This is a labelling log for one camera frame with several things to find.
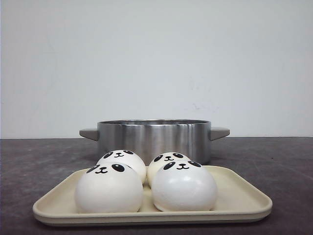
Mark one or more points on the panda bun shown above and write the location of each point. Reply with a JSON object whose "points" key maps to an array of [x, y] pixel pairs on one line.
{"points": [[126, 157], [184, 186], [160, 161], [109, 187]]}

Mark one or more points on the stainless steel steamer pot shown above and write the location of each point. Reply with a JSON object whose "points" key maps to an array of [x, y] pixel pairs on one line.
{"points": [[149, 138]]}

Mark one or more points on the cream rectangular tray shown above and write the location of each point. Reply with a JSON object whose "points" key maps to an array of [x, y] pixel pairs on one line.
{"points": [[238, 201]]}

